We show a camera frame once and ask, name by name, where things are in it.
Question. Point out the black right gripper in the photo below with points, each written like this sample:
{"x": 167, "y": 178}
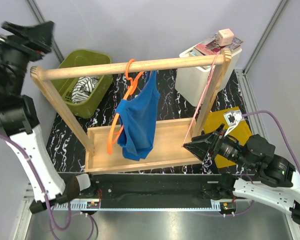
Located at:
{"x": 199, "y": 145}

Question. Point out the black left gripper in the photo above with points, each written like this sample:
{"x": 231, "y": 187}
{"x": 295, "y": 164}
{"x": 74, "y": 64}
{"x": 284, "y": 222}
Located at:
{"x": 40, "y": 35}

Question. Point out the striped white tank top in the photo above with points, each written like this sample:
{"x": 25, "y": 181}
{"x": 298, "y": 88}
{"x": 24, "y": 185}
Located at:
{"x": 83, "y": 88}

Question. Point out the blue tank top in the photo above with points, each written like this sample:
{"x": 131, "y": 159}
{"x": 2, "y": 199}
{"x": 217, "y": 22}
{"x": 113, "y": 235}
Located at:
{"x": 138, "y": 118}

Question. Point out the pink wire hanger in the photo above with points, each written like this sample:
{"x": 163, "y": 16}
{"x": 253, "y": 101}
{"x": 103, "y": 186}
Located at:
{"x": 200, "y": 102}

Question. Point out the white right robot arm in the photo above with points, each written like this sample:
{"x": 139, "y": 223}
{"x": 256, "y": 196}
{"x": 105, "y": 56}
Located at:
{"x": 278, "y": 179}

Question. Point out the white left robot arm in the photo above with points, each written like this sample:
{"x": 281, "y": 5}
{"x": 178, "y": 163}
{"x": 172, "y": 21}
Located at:
{"x": 19, "y": 124}

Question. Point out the wooden clothes rack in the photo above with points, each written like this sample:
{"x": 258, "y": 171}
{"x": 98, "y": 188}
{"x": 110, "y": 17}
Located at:
{"x": 103, "y": 154}

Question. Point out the green plastic basket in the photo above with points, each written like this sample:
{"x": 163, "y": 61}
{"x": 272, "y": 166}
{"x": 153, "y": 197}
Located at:
{"x": 81, "y": 58}

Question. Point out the white storage box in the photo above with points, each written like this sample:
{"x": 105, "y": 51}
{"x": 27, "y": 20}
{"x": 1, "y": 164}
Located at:
{"x": 190, "y": 82}

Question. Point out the stack of books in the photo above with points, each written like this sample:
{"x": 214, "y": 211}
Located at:
{"x": 210, "y": 46}

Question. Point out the beige cube power socket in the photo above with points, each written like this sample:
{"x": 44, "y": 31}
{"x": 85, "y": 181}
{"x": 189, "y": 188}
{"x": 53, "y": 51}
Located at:
{"x": 224, "y": 37}

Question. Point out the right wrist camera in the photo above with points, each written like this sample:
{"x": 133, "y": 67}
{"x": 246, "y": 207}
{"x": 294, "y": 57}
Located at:
{"x": 232, "y": 118}

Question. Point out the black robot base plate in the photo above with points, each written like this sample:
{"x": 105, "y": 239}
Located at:
{"x": 158, "y": 192}

